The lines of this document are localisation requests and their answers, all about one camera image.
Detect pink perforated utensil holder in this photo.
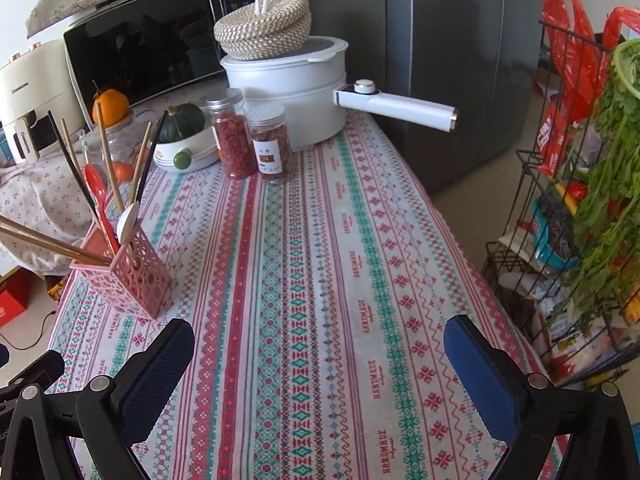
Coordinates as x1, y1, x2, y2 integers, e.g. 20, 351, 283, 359
70, 223, 171, 320

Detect bamboo chopstick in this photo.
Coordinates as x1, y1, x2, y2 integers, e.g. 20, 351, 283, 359
1, 228, 111, 266
1, 217, 78, 247
96, 102, 125, 214
127, 122, 152, 207

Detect white plastic spoon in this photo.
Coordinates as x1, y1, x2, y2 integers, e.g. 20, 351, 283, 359
116, 202, 139, 244

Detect red plastic spoon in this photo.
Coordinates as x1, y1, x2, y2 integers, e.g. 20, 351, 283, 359
84, 164, 120, 256

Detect black chopstick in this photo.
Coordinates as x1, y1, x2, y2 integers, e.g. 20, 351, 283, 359
47, 110, 98, 220

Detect floral cloth under appliances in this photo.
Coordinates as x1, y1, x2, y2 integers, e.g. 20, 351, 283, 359
1, 152, 93, 276

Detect green leafy vegetables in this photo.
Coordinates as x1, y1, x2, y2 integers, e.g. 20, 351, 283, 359
553, 39, 639, 330

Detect glass jar with tomatoes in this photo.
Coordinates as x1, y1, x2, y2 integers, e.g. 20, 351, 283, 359
80, 112, 146, 183

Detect patterned tablecloth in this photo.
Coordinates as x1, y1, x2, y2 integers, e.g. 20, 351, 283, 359
50, 113, 541, 479

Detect white ceramic bowl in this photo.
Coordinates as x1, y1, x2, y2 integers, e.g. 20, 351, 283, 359
153, 127, 219, 174

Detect orange tangerine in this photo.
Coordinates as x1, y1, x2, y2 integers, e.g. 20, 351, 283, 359
91, 89, 129, 128

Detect dark green squash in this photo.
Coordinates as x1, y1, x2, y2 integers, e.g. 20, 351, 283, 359
158, 103, 206, 144

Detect cream air fryer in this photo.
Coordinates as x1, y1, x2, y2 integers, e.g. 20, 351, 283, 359
1, 39, 86, 165

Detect hawthorn slice jar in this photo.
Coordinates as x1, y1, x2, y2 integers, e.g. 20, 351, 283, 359
246, 104, 293, 182

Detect goji berry jar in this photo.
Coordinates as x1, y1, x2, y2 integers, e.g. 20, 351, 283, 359
206, 88, 257, 179

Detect black microwave oven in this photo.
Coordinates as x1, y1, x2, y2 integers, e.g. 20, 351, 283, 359
63, 0, 254, 122

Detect red plastic bag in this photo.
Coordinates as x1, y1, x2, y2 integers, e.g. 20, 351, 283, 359
536, 0, 639, 178

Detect white electric pot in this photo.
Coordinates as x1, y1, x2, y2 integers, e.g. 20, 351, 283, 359
221, 36, 458, 151

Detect grey refrigerator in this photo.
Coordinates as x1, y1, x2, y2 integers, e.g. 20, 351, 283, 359
308, 0, 542, 192

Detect woven rattan basket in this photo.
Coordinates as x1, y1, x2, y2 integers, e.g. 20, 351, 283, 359
214, 0, 312, 61

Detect black wire rack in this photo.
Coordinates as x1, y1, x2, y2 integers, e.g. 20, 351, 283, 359
485, 25, 639, 385

